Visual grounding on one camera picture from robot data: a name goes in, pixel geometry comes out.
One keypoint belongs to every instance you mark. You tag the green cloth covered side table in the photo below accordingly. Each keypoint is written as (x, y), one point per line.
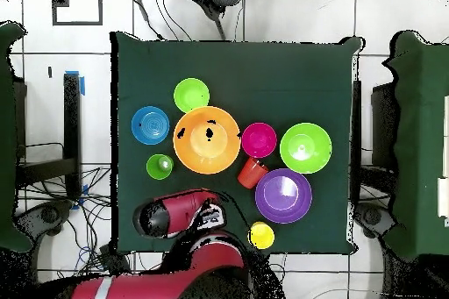
(421, 137)
(7, 137)

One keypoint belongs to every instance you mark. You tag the blue bowl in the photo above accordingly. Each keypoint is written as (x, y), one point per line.
(150, 125)

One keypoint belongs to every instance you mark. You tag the yellow cup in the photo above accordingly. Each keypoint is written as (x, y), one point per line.
(261, 236)

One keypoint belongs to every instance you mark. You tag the black metal stand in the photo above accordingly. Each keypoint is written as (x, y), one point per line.
(72, 120)

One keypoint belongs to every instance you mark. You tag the black power strip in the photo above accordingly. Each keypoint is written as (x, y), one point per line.
(112, 260)

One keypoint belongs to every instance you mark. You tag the small green bowl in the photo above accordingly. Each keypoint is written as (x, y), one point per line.
(191, 95)

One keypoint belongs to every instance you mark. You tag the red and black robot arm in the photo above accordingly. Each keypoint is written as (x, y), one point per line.
(179, 211)

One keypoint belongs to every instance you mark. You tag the large orange bowl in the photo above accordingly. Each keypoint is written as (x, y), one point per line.
(217, 151)

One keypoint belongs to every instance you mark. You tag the white box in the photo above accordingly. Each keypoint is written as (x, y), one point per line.
(443, 197)

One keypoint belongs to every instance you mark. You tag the blue tape strip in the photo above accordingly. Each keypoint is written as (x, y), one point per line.
(82, 85)

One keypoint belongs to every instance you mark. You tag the purple bowl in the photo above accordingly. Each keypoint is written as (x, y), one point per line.
(283, 195)

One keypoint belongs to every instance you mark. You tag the dark green table cloth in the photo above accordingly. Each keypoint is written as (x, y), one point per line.
(245, 78)

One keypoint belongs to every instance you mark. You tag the green cup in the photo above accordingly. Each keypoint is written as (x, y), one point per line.
(156, 167)

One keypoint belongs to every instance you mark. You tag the red-orange cup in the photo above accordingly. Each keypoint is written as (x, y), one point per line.
(250, 172)

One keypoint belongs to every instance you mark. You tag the pink bowl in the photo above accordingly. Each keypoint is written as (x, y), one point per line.
(259, 140)

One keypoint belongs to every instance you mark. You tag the large green bowl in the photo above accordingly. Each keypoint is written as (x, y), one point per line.
(305, 148)

